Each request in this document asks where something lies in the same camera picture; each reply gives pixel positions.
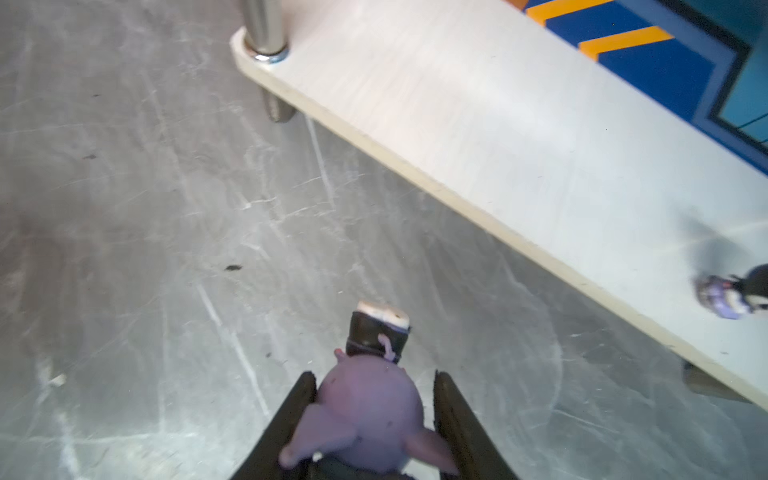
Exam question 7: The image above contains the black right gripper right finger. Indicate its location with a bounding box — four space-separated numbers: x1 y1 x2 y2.
433 371 519 480

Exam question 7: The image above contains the white two-tier shelf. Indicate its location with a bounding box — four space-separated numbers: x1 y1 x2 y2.
230 1 767 406

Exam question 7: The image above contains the black purple figurine toy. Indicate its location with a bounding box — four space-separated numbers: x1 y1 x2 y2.
695 264 767 320

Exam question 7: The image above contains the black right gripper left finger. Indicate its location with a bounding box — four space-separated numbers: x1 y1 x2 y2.
231 371 317 480

